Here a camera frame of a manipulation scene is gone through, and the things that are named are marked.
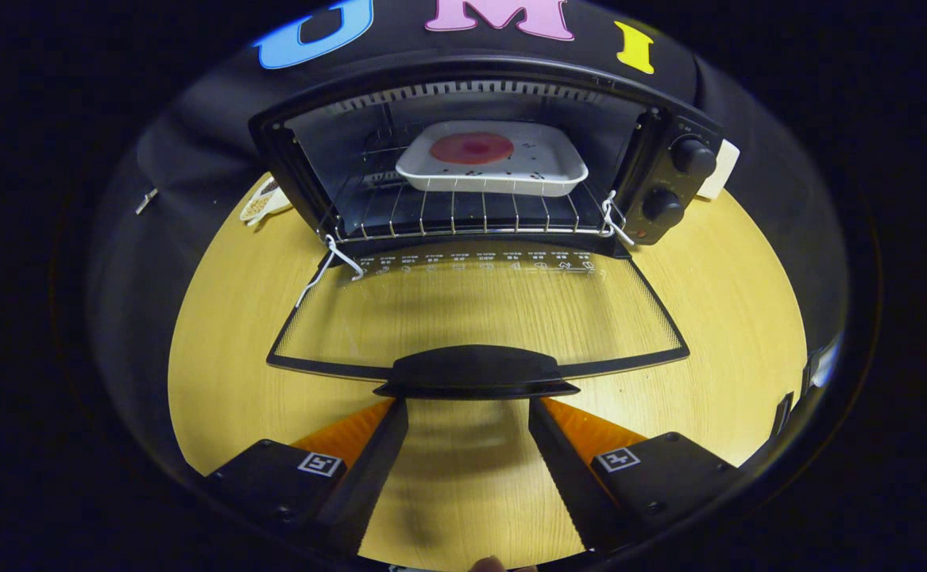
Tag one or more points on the black backdrop cloth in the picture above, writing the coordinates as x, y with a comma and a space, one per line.
193, 143

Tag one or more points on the pink ham slice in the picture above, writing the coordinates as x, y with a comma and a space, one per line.
471, 148

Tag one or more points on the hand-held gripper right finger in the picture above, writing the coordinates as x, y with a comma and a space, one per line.
570, 485

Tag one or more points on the white cherry-print food plate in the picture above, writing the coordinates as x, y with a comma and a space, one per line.
542, 159

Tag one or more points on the black toaster oven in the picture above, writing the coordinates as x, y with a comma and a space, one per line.
471, 369

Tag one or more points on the divided snack dish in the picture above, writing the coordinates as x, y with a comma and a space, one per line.
260, 206

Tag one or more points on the silver cloth clip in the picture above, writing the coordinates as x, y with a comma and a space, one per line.
145, 200

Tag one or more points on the cream white toaster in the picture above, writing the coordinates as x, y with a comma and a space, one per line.
724, 171

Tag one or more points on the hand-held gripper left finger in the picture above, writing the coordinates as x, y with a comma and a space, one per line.
368, 485

